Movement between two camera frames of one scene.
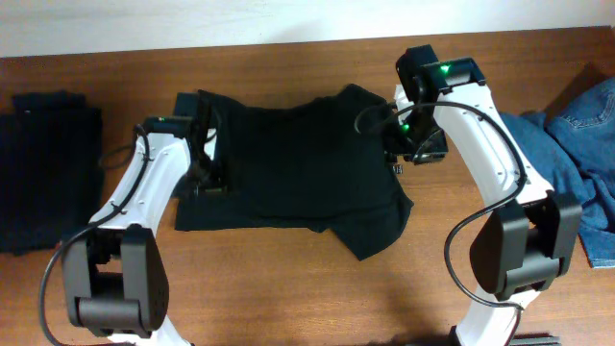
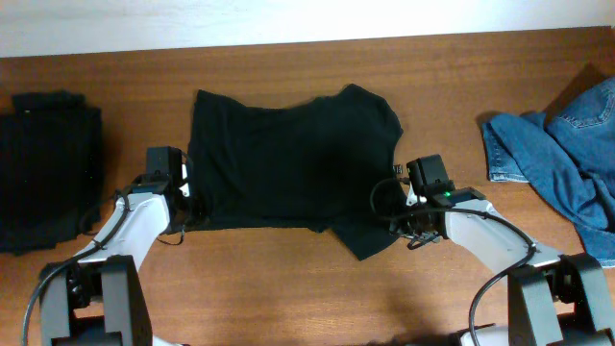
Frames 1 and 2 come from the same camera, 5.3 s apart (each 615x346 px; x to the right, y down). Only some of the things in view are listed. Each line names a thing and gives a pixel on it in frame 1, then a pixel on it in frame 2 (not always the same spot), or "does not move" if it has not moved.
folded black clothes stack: x=52 y=170 does not move
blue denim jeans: x=573 y=145 does not move
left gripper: x=209 y=180 -> x=190 y=214
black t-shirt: x=306 y=165 does not move
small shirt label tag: x=398 y=169 does not move
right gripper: x=437 y=153 -> x=418 y=239
